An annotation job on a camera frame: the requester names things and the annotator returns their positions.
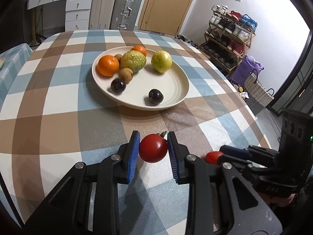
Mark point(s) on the silver grey suitcase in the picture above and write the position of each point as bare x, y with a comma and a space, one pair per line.
124, 14

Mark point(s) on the large orange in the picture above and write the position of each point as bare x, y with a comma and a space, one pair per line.
107, 66

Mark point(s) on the yellow green pear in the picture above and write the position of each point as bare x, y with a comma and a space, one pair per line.
161, 61

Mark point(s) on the woven basket bag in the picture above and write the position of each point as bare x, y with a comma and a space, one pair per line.
256, 89

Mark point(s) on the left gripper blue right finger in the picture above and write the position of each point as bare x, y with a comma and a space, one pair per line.
182, 162

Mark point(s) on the green bumpy citrus fruit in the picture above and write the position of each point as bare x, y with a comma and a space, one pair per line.
133, 60

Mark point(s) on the wooden door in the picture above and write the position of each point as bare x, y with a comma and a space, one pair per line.
163, 16

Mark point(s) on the dark plum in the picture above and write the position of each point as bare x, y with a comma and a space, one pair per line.
118, 85
155, 96

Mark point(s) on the person's right hand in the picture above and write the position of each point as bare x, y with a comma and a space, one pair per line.
280, 201

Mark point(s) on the white drawer desk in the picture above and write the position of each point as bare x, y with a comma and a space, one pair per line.
61, 15

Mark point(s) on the small orange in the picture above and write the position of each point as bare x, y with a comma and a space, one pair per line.
141, 49

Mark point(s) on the checkered tablecloth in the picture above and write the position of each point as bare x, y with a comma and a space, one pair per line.
54, 115

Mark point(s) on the purple bag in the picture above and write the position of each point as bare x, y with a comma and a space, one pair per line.
247, 65

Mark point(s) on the cream round plate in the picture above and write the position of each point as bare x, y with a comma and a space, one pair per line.
173, 84

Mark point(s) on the wooden shoe rack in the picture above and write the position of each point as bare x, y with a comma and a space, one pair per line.
228, 38

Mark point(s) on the red tomato with stem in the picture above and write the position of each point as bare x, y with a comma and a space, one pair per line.
153, 148

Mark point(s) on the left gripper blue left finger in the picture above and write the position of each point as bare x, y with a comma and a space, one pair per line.
120, 167

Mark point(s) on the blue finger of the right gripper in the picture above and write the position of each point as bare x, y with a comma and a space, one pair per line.
235, 152

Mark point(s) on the small side table cloth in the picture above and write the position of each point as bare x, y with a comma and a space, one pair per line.
14, 59

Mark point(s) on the beige suitcase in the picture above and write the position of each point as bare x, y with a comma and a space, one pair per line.
101, 14

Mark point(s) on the brown kiwi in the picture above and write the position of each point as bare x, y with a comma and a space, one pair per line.
126, 75
118, 57

